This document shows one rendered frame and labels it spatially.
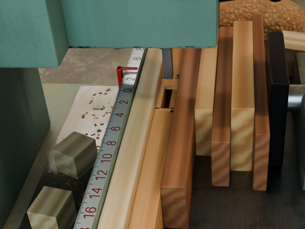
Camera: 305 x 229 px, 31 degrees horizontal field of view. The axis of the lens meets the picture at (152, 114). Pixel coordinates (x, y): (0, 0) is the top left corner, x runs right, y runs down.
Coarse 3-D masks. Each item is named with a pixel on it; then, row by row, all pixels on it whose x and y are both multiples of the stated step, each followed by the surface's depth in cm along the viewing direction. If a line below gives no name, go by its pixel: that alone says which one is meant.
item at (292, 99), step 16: (272, 32) 51; (272, 48) 49; (272, 64) 47; (272, 80) 45; (288, 80) 44; (272, 96) 45; (288, 96) 45; (272, 112) 46; (272, 128) 47; (272, 144) 48; (272, 160) 49
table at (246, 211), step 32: (288, 128) 55; (288, 160) 51; (192, 192) 48; (224, 192) 48; (256, 192) 48; (288, 192) 47; (192, 224) 45; (224, 224) 45; (256, 224) 45; (288, 224) 44
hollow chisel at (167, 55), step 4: (164, 52) 53; (168, 52) 53; (164, 56) 53; (168, 56) 53; (164, 60) 53; (168, 60) 53; (172, 60) 54; (164, 64) 53; (168, 64) 53; (172, 64) 54; (164, 68) 54; (168, 68) 54; (172, 68) 54; (164, 72) 54; (168, 72) 54; (172, 72) 54; (164, 76) 54; (168, 76) 54; (172, 76) 54
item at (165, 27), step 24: (72, 0) 47; (96, 0) 47; (120, 0) 47; (144, 0) 46; (168, 0) 46; (192, 0) 46; (216, 0) 46; (72, 24) 49; (96, 24) 48; (120, 24) 48; (144, 24) 48; (168, 24) 47; (192, 24) 47; (216, 24) 47; (168, 48) 52
